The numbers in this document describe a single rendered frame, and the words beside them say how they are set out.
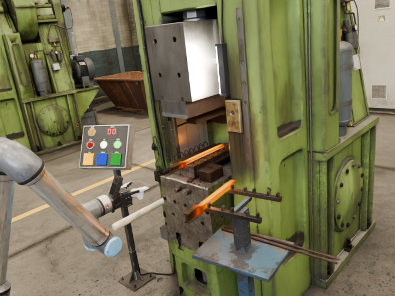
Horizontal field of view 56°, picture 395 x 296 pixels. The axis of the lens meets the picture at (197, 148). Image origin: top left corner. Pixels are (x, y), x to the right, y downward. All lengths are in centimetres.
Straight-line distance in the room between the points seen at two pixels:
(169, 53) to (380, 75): 537
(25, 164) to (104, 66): 995
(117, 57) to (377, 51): 734
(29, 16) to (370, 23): 550
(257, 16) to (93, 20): 959
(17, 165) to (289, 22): 150
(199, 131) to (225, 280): 95
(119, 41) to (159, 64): 957
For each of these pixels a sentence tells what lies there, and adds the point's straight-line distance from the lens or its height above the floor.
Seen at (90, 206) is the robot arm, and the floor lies 101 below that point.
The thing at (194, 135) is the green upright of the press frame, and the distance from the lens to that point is 243.
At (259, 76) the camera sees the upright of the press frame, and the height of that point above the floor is 147.
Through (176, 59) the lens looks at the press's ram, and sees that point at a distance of 197.
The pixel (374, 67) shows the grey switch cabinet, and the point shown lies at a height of 79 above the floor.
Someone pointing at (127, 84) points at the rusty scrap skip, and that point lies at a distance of 865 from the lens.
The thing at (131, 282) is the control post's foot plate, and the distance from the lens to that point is 292.
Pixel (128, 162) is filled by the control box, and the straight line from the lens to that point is 235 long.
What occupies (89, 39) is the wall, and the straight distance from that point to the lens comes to 1108.
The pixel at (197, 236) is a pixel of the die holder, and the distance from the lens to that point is 219.
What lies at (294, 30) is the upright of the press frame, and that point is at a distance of 213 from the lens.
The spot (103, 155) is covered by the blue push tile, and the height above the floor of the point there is 103.
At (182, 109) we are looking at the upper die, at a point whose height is 132.
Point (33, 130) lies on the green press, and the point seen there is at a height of 42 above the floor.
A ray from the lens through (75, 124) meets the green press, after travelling 697.
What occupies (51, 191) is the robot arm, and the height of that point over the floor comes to 121.
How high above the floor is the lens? 172
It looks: 18 degrees down
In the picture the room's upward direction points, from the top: 7 degrees counter-clockwise
